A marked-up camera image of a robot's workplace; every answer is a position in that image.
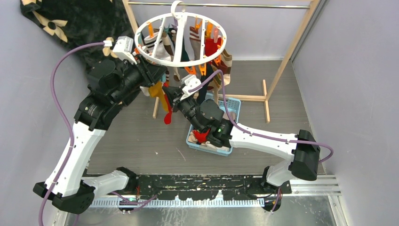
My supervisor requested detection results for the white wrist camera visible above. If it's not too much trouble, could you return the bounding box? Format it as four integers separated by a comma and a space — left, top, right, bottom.
103, 36, 137, 65
181, 74, 201, 100

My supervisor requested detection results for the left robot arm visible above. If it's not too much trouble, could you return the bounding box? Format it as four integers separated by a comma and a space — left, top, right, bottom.
33, 59, 167, 214

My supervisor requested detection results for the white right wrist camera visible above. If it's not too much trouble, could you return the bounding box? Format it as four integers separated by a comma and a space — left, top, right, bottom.
181, 74, 201, 100

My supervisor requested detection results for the black floral fleece blanket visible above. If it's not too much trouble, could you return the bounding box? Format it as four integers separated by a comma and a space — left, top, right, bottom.
20, 0, 134, 50

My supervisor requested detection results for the white round clip hanger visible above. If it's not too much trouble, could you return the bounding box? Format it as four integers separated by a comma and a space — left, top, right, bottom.
134, 0, 227, 67

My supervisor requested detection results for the white black-striped sock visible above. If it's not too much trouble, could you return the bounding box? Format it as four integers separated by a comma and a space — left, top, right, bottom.
144, 32, 171, 61

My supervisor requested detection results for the white sock in basket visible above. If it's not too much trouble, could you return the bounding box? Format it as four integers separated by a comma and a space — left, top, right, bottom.
204, 140, 233, 153

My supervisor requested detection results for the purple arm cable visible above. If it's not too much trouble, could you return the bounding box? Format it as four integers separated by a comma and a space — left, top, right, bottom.
38, 42, 107, 226
188, 69, 334, 213

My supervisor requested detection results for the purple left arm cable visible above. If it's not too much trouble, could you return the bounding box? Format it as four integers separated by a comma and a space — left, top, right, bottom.
38, 42, 107, 226

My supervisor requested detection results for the red patterned hanging sock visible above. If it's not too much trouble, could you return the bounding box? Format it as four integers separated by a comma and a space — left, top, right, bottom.
204, 36, 222, 57

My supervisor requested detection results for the orange open hanger clip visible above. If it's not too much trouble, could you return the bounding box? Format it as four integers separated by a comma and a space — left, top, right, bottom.
184, 63, 207, 77

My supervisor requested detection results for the mustard yellow sock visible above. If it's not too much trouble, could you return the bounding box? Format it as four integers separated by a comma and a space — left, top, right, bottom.
148, 81, 164, 99

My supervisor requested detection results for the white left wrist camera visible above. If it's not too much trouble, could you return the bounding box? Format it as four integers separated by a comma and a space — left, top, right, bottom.
103, 36, 137, 65

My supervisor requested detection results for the metal hanging rod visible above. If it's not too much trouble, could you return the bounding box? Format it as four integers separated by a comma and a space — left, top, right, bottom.
128, 1, 310, 9

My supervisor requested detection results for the wooden clothes rack frame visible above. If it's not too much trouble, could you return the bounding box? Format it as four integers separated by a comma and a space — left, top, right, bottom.
123, 0, 322, 123

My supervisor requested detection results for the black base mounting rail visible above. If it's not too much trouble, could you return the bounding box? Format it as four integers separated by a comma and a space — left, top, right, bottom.
118, 174, 292, 201

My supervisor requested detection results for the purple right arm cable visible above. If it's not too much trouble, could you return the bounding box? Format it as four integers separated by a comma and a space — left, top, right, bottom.
188, 69, 334, 213

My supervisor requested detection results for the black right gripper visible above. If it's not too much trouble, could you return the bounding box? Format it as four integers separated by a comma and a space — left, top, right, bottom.
163, 85, 205, 133

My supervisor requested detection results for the brown striped hanging sock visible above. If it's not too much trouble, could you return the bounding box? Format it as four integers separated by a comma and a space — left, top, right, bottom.
212, 49, 232, 86

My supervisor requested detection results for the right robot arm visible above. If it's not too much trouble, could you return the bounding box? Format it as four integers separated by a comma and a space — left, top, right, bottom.
162, 86, 320, 194

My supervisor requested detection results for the light blue sock basket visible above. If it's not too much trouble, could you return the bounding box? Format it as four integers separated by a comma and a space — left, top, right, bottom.
186, 97, 241, 156

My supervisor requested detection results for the black hanging sock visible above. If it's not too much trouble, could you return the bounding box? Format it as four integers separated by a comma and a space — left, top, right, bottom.
196, 73, 213, 105

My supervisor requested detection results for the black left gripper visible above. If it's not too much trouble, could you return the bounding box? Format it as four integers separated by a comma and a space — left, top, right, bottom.
111, 54, 166, 104

